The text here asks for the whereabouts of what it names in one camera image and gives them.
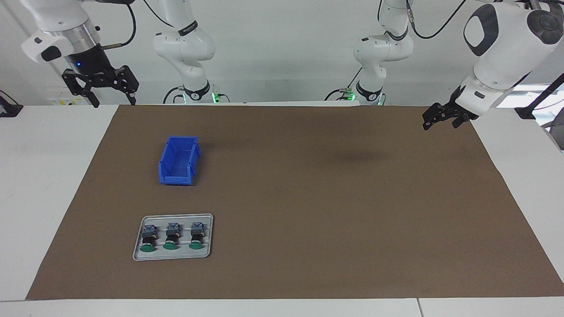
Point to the green push button switch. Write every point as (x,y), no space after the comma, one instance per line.
(171,238)
(148,240)
(197,237)

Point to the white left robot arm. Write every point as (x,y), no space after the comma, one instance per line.
(498,44)

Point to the brown table mat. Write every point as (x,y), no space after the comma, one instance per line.
(330,220)

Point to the black desk clamp mount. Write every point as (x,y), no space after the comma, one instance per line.
(9,110)

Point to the blue plastic storage bin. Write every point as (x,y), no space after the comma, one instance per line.
(178,177)

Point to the grey metal tray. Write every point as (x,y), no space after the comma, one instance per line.
(208,229)

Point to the black slanted camera stand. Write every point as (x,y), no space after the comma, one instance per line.
(524,113)

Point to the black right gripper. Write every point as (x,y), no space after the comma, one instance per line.
(90,66)

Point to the grey chair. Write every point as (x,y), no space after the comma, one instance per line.
(557,136)

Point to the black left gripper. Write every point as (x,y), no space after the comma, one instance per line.
(454,108)

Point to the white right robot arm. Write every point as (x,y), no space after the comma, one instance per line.
(185,44)

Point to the white wall socket box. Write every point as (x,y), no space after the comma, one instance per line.
(59,101)

